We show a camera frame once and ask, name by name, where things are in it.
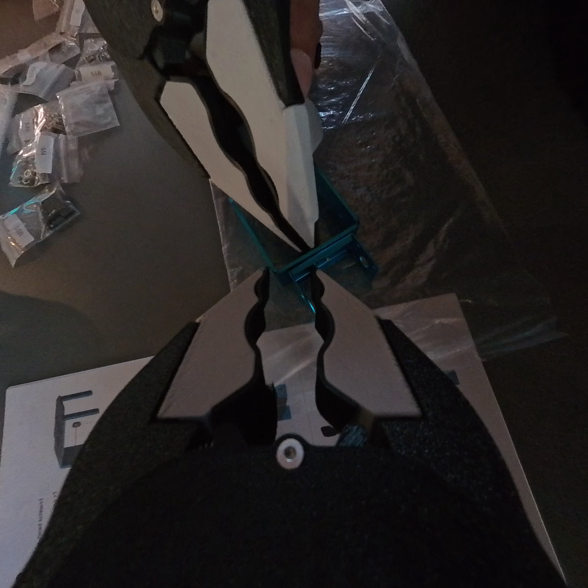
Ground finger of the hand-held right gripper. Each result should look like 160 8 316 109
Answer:
159 81 309 252
192 0 323 249

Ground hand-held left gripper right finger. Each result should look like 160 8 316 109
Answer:
309 268 422 435

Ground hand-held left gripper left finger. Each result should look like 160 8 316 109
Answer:
156 268 278 445

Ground small blue flanged metal bracket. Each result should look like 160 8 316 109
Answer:
287 233 380 319

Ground large blue metal U bracket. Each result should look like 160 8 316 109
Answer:
227 169 360 276

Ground person's right hand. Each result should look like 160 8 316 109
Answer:
289 0 323 93

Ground pile of small screw bags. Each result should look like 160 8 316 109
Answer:
0 0 121 268

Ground clear plastic bag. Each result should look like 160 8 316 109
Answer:
209 0 570 359

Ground white printed instruction sheet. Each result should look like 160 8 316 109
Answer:
0 294 568 588

